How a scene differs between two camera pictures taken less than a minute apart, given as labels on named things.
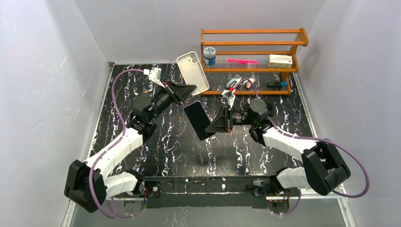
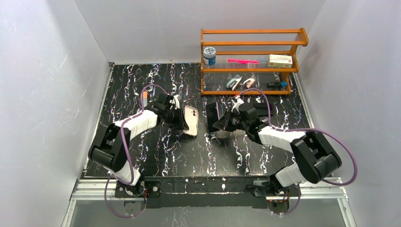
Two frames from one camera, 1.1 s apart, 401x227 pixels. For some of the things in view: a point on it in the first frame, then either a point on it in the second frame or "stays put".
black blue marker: [277, 84] stays put
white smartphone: [193, 72] -> [191, 116]
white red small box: [284, 61] stays put
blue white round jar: [209, 55] stays put
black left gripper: [172, 92] -> [179, 116]
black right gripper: [227, 119] stays put
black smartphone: [199, 119] -> [213, 114]
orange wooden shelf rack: [304, 42] stays put
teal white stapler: [233, 82] stays put
